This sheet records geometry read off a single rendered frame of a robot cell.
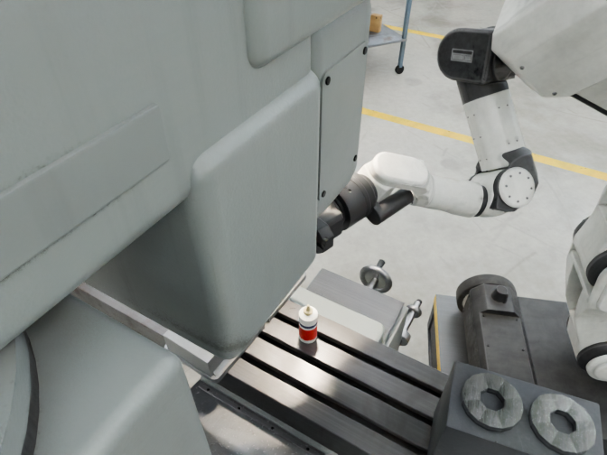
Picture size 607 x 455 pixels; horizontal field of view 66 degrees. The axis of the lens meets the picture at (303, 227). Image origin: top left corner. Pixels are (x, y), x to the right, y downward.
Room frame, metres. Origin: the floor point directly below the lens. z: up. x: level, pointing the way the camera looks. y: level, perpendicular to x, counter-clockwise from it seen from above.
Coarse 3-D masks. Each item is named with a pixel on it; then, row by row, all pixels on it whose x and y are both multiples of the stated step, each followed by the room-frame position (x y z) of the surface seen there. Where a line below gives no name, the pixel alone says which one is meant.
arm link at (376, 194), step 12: (360, 180) 0.67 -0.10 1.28; (372, 180) 0.68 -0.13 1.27; (372, 192) 0.65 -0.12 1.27; (384, 192) 0.67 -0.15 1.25; (396, 192) 0.69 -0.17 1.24; (408, 192) 0.69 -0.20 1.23; (372, 204) 0.64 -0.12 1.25; (384, 204) 0.66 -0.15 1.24; (396, 204) 0.66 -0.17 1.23; (408, 204) 0.68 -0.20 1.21; (372, 216) 0.64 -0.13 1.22; (384, 216) 0.64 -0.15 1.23
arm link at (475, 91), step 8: (504, 80) 0.87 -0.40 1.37; (464, 88) 0.87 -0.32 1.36; (472, 88) 0.85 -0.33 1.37; (480, 88) 0.85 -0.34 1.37; (488, 88) 0.84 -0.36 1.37; (496, 88) 0.84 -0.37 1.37; (504, 88) 0.85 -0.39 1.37; (464, 96) 0.86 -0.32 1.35; (472, 96) 0.85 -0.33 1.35; (480, 96) 0.84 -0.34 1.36
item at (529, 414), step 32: (448, 384) 0.40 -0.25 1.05; (480, 384) 0.37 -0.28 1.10; (512, 384) 0.38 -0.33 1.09; (448, 416) 0.33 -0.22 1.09; (480, 416) 0.32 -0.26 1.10; (512, 416) 0.32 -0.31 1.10; (544, 416) 0.32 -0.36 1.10; (576, 416) 0.32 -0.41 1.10; (448, 448) 0.31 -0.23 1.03; (480, 448) 0.29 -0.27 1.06; (512, 448) 0.28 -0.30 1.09; (544, 448) 0.28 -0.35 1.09; (576, 448) 0.28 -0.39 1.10
